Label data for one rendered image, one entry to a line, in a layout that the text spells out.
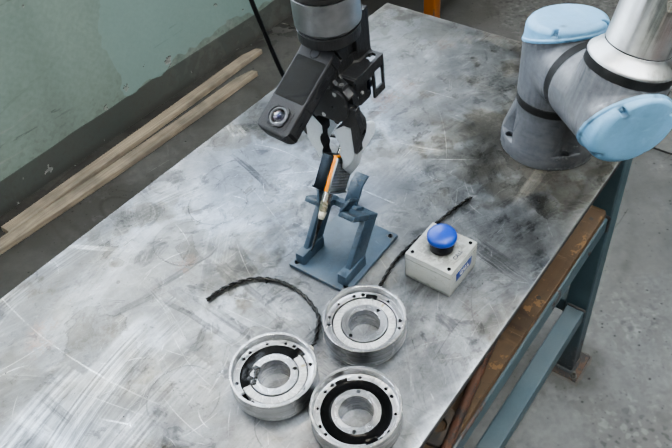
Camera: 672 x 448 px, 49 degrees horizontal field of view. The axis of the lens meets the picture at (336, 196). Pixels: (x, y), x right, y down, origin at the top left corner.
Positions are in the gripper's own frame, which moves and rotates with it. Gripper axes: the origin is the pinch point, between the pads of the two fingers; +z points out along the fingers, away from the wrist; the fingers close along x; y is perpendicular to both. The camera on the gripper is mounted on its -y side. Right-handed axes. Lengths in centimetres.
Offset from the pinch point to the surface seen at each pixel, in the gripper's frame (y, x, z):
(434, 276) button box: -0.2, -14.4, 13.6
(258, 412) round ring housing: -28.5, -7.8, 11.6
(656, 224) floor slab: 108, -25, 104
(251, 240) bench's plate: -6.5, 12.8, 16.0
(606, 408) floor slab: 43, -34, 99
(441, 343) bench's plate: -7.4, -19.6, 15.8
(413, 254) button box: 0.4, -10.9, 11.9
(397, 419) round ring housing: -21.1, -21.9, 10.7
